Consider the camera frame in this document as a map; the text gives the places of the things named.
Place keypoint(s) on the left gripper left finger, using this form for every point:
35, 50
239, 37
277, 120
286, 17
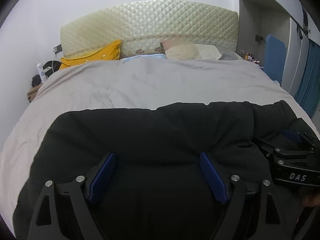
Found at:
62, 210

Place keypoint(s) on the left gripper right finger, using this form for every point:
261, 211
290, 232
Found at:
232, 190

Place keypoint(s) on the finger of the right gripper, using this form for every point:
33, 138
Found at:
295, 137
278, 146

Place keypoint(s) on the black puffer jacket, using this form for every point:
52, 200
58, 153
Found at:
157, 189

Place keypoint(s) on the right hand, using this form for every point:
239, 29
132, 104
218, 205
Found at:
311, 201

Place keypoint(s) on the blue curtain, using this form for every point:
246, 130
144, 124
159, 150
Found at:
307, 95

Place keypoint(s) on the small items on shelf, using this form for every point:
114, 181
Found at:
249, 56

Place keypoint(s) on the blue padded chair back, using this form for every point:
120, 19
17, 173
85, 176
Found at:
274, 60

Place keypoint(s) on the cream folded towel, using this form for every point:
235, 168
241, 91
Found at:
208, 52

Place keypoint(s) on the beige pillow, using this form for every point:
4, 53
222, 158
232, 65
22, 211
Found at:
183, 52

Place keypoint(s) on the grey bed duvet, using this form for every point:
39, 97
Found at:
144, 82

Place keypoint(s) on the wooden nightstand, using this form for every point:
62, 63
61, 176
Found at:
33, 92

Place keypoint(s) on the grey white wardrobe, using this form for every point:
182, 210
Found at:
279, 26

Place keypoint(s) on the pink pillow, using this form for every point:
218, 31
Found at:
167, 44

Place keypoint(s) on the light blue bed sheet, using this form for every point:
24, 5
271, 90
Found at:
157, 56

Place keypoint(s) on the white spray bottle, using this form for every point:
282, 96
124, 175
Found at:
41, 72

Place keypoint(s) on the black bag on nightstand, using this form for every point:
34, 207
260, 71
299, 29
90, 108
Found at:
50, 67

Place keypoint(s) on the cream quilted headboard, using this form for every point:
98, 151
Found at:
142, 26

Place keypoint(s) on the yellow pillow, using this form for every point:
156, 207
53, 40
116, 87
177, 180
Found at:
107, 53

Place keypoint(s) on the wall power socket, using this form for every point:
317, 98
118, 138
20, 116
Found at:
57, 49

